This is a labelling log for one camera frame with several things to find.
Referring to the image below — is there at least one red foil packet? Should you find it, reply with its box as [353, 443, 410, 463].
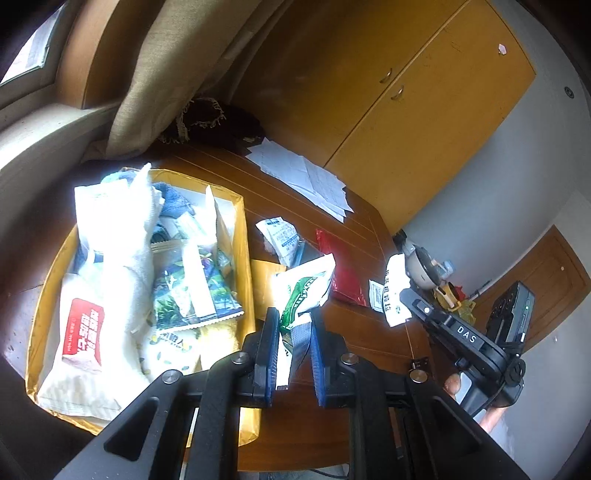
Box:
[316, 228, 369, 308]

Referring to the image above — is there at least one wooden door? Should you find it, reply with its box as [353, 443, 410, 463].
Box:
[475, 225, 591, 357]

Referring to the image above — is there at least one yellow cardboard box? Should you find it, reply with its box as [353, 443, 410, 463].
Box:
[25, 167, 262, 447]

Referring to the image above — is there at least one small white cooking pot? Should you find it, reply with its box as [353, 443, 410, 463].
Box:
[403, 244, 456, 290]

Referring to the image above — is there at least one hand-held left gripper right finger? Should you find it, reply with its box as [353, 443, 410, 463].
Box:
[309, 307, 532, 480]

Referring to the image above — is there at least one white green printed packet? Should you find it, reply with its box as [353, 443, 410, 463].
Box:
[271, 253, 337, 391]

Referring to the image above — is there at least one white towel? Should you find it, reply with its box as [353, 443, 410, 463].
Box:
[75, 162, 163, 385]

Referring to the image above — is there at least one small white sachet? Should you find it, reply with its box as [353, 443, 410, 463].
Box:
[369, 279, 387, 311]

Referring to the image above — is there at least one person's right hand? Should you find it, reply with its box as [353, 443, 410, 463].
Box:
[443, 371, 505, 433]

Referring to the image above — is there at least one wooden cabinet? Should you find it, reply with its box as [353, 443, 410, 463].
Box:
[231, 0, 537, 234]

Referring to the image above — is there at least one blue green printed packet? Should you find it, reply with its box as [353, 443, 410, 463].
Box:
[152, 241, 245, 332]

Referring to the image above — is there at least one white blue printed sachet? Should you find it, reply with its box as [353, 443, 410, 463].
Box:
[256, 216, 302, 269]

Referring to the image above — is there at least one orange foil packet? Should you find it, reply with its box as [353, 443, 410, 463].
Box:
[249, 259, 288, 306]

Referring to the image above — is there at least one stack of paper sheets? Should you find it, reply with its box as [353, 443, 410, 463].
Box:
[245, 138, 355, 225]

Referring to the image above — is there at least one lemon print tissue packet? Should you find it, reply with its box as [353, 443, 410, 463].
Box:
[140, 327, 205, 376]

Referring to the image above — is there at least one red label wipes packet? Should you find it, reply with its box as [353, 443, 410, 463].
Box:
[37, 272, 123, 422]

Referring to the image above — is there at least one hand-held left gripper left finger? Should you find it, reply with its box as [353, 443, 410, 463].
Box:
[53, 307, 282, 480]

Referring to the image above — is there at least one window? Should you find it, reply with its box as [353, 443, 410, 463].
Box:
[0, 0, 71, 89]

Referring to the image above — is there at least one yellow towel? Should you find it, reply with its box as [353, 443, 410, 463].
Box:
[198, 320, 242, 361]

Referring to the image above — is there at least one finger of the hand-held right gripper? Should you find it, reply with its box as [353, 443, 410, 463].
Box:
[399, 286, 462, 335]

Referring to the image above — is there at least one blue towel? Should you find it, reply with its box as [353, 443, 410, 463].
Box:
[102, 170, 195, 219]

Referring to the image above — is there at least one dark fringed cloth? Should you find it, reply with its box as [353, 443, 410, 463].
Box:
[159, 96, 267, 156]

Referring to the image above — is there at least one beige curtain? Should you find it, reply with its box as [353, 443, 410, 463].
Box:
[106, 0, 297, 161]

